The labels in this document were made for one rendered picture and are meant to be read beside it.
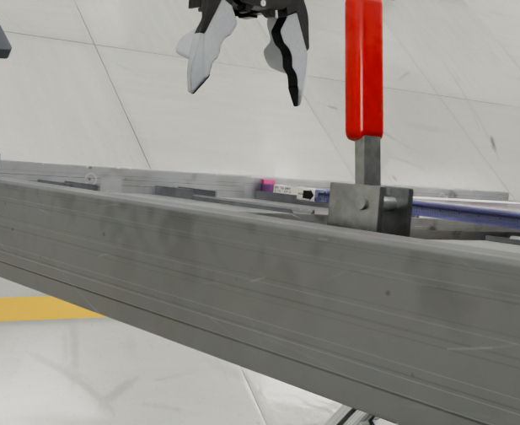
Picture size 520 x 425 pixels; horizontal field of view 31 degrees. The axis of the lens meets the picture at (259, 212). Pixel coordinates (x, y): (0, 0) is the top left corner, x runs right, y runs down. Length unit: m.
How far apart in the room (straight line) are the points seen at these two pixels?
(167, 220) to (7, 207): 0.19
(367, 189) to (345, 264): 0.05
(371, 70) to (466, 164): 2.44
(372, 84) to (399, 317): 0.11
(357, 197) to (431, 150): 2.39
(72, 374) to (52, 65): 0.84
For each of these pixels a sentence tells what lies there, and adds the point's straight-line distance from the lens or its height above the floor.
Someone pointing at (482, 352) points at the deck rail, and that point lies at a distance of 0.30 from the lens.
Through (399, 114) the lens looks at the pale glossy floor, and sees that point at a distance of 2.83.
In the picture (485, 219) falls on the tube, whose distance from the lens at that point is 0.71.
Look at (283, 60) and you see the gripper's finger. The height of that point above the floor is 0.79.
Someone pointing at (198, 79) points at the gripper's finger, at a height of 0.78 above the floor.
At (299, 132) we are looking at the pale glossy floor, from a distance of 2.46.
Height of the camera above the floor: 1.24
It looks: 36 degrees down
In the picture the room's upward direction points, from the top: 34 degrees clockwise
